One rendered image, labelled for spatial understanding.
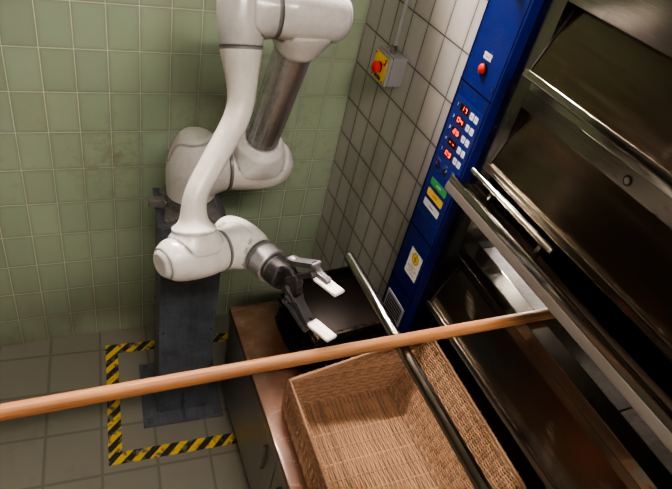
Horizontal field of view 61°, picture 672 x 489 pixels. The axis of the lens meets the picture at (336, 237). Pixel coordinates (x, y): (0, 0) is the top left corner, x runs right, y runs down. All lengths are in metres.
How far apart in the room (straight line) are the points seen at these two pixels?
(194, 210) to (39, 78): 0.95
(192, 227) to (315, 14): 0.56
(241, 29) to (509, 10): 0.66
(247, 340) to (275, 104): 0.88
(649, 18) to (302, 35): 0.72
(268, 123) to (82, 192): 0.93
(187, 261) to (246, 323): 0.86
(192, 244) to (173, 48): 0.95
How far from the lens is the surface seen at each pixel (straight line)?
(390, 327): 1.41
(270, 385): 1.97
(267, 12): 1.36
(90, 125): 2.20
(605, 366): 1.22
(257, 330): 2.12
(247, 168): 1.78
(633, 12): 1.35
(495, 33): 1.59
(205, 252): 1.32
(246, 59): 1.35
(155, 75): 2.13
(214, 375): 1.20
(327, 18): 1.41
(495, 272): 1.69
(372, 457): 1.89
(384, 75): 1.97
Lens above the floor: 2.16
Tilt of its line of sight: 38 degrees down
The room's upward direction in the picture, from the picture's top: 15 degrees clockwise
